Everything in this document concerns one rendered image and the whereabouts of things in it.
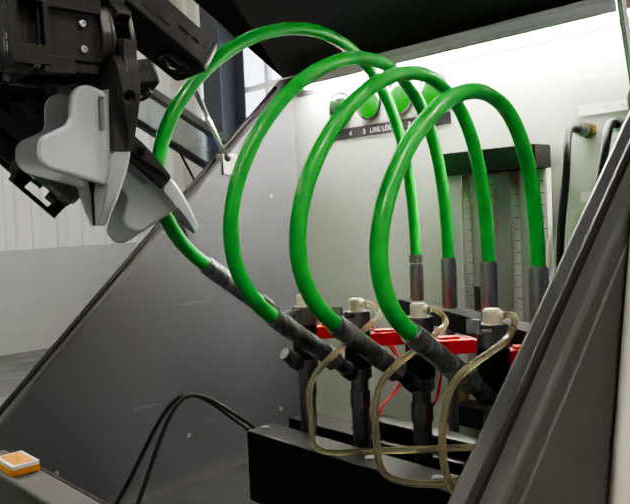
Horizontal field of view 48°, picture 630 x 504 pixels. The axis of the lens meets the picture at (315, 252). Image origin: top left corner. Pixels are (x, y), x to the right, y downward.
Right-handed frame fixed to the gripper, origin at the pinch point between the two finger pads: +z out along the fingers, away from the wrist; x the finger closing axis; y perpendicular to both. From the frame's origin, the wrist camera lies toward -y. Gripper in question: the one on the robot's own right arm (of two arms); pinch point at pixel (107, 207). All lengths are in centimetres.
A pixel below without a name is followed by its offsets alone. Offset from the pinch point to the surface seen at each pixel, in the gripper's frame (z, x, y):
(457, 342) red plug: 13.7, 6.8, -31.2
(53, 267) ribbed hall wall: 42, -655, -277
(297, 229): 2.3, 4.5, -13.7
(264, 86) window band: -126, -493, -429
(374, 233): 2.7, 12.2, -14.1
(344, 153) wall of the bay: -8, -32, -57
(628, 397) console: 15.4, 24.3, -27.4
